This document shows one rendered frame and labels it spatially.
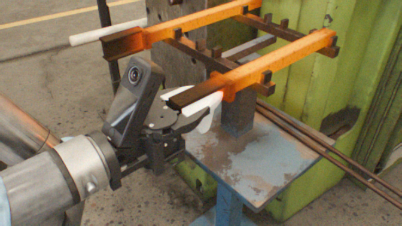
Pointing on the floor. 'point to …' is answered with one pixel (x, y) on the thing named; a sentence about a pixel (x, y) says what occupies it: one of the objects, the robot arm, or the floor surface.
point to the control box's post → (104, 27)
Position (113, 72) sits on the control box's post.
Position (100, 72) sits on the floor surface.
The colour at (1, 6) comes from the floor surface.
